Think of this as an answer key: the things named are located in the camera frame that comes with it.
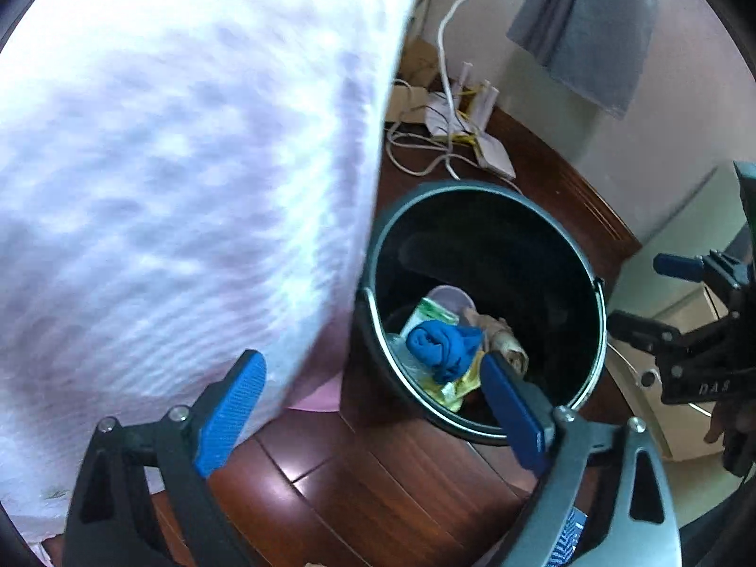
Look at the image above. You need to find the beige cloth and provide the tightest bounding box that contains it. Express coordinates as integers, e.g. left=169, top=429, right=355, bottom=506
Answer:
left=463, top=309, right=529, bottom=378

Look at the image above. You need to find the blue cloth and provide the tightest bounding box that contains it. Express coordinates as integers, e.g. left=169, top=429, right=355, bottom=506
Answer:
left=405, top=320, right=483, bottom=385

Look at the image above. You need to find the black trash bucket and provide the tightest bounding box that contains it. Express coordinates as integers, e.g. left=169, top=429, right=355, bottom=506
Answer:
left=353, top=180, right=607, bottom=446

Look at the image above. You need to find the right hand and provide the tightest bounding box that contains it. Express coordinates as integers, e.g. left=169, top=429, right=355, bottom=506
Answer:
left=704, top=399, right=755, bottom=477

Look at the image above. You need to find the yellow green snack wrapper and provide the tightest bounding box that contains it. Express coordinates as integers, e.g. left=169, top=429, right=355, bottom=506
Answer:
left=387, top=297, right=484, bottom=413

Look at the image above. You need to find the pink table cloth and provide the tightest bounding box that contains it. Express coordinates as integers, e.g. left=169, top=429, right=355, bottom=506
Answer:
left=1, top=0, right=414, bottom=543

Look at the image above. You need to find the grey hanging towel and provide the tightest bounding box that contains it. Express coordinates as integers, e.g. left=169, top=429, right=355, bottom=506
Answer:
left=507, top=0, right=659, bottom=119

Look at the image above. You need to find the white router with cables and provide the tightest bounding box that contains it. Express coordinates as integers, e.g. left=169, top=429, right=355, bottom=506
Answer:
left=386, top=61, right=516, bottom=187

